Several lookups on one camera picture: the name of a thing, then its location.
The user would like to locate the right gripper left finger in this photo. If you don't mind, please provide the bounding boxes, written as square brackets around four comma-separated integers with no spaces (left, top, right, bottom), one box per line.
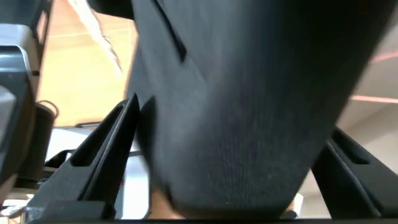
[24,93,141,220]

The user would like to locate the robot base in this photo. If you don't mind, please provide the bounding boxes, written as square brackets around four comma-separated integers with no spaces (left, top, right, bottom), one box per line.
[0,0,150,220]

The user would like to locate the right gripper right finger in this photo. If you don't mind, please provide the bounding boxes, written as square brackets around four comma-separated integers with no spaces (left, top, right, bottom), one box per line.
[310,127,398,218]

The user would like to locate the black shorts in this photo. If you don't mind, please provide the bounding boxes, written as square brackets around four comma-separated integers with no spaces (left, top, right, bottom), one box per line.
[67,0,398,218]

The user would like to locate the pink clothes hanger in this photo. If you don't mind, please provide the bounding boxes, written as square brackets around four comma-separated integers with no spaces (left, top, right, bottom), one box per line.
[351,51,398,104]

